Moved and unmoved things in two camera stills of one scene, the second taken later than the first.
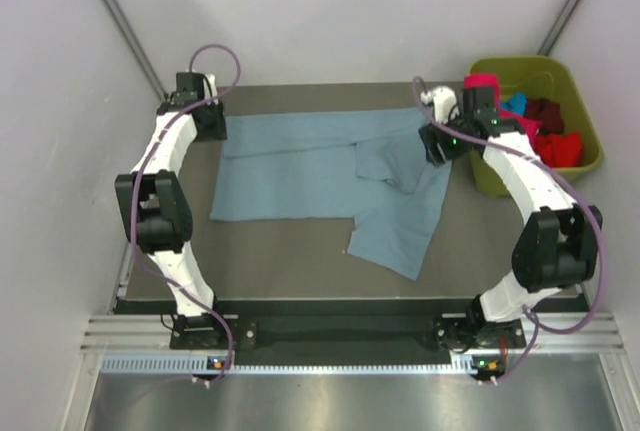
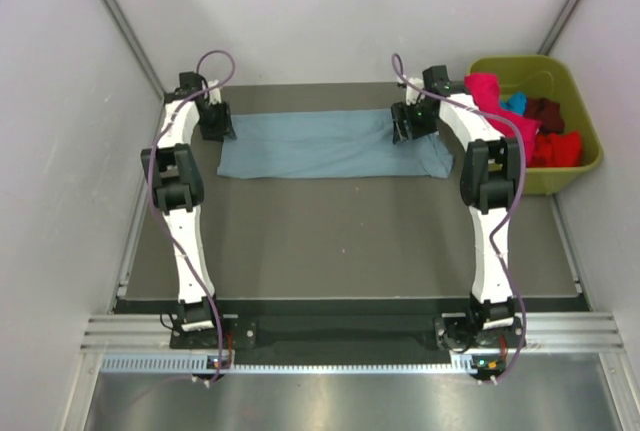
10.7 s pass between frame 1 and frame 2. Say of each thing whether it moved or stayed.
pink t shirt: stayed
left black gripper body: stayed
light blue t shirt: moved
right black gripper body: moved
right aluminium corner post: stayed
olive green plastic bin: stayed
